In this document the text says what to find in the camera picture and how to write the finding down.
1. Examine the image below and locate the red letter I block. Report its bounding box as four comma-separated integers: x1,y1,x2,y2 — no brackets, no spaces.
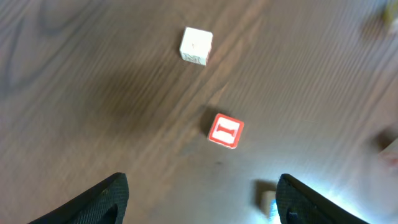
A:
208,113,244,149

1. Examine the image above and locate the yellow number 2 block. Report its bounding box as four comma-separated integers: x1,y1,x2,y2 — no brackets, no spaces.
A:
384,0,397,33

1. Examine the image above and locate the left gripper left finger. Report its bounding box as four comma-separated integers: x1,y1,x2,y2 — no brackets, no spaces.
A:
32,172,129,224

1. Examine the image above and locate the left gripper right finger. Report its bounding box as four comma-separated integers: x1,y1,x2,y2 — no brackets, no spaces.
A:
276,174,366,224

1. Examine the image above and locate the red letter E block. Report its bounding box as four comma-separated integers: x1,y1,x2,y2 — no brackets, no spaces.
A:
179,27,213,66

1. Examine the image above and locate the white block red bottom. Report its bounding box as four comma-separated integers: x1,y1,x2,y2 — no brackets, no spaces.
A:
379,146,397,170

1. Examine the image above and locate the blue number 2 block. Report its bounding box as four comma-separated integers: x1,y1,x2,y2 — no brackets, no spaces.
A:
261,191,279,223

